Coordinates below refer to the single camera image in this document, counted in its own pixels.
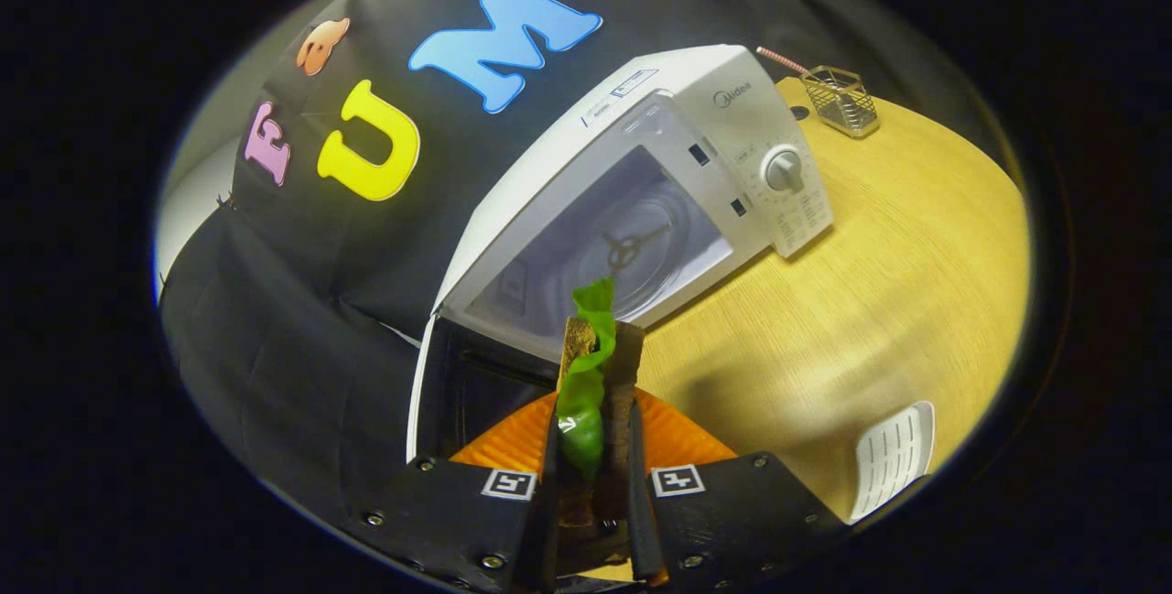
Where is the white slatted panel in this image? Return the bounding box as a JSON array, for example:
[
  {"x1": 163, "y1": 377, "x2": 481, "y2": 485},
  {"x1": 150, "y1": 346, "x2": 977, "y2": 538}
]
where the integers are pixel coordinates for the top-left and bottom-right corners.
[{"x1": 850, "y1": 401, "x2": 937, "y2": 524}]

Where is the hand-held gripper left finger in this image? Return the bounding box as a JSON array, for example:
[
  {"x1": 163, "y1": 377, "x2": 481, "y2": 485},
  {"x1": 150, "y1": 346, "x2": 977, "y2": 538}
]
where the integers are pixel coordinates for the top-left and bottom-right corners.
[{"x1": 343, "y1": 391, "x2": 561, "y2": 594}]

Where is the pink striped straw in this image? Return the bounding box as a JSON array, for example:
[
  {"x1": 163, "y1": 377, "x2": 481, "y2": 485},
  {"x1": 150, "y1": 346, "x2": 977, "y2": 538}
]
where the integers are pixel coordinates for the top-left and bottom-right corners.
[{"x1": 756, "y1": 46, "x2": 811, "y2": 75}]

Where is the toast sandwich with lettuce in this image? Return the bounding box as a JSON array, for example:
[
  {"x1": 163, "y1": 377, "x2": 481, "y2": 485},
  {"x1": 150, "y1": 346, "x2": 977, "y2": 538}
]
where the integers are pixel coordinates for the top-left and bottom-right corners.
[{"x1": 554, "y1": 278, "x2": 646, "y2": 531}]

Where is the white microwave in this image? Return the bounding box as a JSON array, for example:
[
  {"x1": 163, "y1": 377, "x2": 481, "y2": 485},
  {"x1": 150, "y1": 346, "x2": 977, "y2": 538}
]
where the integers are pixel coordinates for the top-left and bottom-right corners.
[{"x1": 406, "y1": 45, "x2": 835, "y2": 467}]

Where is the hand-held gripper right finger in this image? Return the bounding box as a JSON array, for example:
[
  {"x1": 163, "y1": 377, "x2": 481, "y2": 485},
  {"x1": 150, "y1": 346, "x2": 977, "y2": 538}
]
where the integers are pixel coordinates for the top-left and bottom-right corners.
[{"x1": 623, "y1": 388, "x2": 852, "y2": 590}]

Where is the wire mesh holder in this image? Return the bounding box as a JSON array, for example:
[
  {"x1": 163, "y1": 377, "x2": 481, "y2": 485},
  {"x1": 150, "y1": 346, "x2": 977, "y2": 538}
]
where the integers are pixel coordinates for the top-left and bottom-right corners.
[{"x1": 800, "y1": 66, "x2": 881, "y2": 139}]

